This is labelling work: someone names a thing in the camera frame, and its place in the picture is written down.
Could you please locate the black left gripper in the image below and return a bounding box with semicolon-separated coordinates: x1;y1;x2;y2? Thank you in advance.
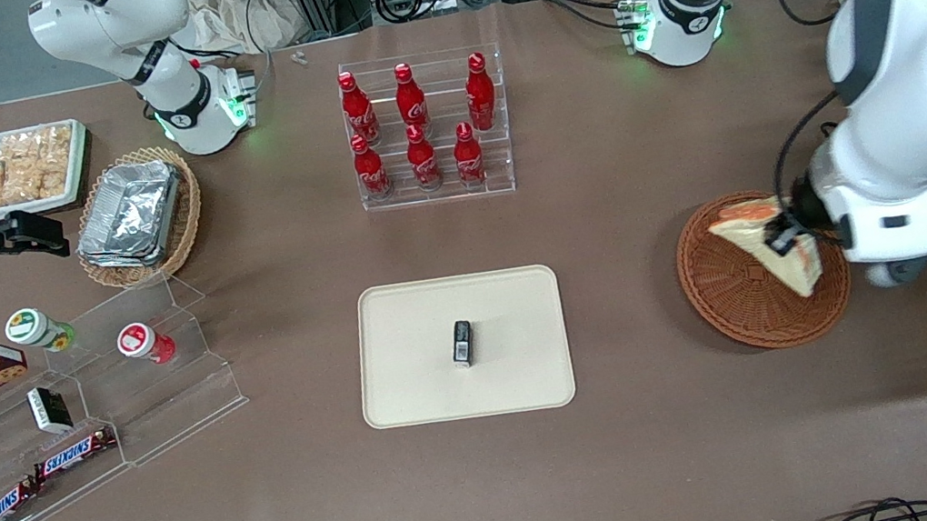
753;169;841;258

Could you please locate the triangular sandwich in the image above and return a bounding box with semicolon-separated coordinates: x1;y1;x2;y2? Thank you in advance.
705;192;827;311

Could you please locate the brown round wicker basket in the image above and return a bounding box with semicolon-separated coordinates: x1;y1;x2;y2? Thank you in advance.
667;178;861;362

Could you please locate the light oval wicker basket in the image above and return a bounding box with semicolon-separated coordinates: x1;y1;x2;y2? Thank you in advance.
64;140;214;296

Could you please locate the beige rectangular tray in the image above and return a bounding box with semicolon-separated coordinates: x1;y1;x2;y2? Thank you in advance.
345;260;579;436

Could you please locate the clear bag of rice crackers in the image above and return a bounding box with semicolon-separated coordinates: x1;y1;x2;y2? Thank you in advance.
0;124;83;207

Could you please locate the green lidded cup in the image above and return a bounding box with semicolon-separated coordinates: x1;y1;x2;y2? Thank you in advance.
3;302;78;358

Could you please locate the stack of foil trays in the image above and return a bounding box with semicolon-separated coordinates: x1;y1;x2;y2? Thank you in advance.
65;156;194;277

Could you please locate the red lidded cup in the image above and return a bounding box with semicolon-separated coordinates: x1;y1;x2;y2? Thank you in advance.
115;317;178;369

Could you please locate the black and white small box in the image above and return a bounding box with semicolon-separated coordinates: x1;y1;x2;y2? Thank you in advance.
26;382;75;437

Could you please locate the clear acrylic stepped shelf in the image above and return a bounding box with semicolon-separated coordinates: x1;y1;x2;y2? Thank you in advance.
0;266;266;521

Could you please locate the white cloth bag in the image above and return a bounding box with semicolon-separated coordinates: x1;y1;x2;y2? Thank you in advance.
181;0;301;63

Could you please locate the red cola bottle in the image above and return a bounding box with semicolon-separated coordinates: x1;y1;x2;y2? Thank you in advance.
450;120;489;189
336;68;383;150
350;131;395;204
391;60;433;142
404;122;444;194
461;51;501;133

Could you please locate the clear acrylic bottle rack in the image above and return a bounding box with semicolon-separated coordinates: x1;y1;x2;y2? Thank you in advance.
336;41;520;215

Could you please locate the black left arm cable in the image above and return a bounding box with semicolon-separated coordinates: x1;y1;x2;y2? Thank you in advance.
761;89;857;207

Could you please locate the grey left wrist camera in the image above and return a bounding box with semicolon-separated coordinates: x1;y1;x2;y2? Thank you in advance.
863;253;927;294

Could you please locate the coiled black cable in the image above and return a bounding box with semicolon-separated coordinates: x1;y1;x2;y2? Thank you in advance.
374;0;428;27

